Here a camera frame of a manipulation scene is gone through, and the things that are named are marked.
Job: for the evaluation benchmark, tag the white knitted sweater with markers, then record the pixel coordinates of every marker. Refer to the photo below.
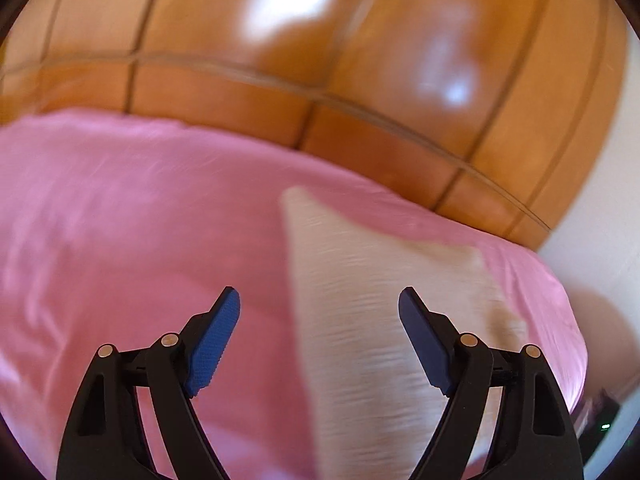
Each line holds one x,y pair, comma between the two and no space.
360,310

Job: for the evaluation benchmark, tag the wooden panelled headboard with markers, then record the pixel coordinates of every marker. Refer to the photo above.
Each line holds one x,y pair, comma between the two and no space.
350,85

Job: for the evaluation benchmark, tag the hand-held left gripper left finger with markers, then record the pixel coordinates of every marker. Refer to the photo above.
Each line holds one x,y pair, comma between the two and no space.
215,342

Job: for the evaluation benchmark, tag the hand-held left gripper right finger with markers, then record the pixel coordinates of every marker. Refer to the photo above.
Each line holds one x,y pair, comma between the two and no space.
425,342

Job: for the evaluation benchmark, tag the pink bedspread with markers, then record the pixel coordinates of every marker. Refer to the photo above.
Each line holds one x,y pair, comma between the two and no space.
125,235

